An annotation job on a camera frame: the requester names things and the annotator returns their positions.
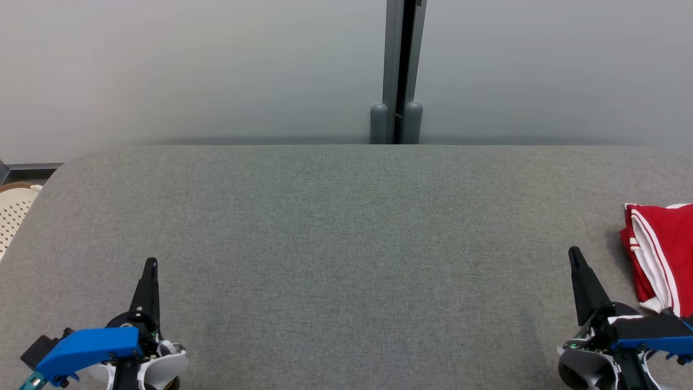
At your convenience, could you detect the left gripper body blue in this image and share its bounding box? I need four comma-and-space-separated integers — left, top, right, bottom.
37, 311, 162, 386

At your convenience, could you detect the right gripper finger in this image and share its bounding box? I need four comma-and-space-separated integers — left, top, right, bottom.
568, 247, 615, 326

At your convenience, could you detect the right gripper body blue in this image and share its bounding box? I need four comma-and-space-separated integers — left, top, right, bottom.
563, 303, 693, 353

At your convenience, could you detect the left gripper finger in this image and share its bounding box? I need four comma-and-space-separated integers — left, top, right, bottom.
130, 258, 160, 326

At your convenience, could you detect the red basketball jersey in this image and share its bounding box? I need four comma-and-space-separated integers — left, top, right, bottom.
619, 203, 693, 318

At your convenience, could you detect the cream perforated laundry basket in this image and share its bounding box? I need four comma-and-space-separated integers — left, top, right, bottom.
0, 183, 43, 262

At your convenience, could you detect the grey fabric table cover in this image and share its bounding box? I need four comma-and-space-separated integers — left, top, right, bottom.
0, 144, 693, 390

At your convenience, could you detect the grey cylinder door stop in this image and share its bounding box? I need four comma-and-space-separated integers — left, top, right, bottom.
370, 103, 389, 145

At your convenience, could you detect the dark grey wall base rail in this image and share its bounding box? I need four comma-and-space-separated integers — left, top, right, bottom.
5, 162, 64, 172

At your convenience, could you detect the grey metal door frame post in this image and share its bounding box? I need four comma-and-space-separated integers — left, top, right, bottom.
382, 0, 428, 145

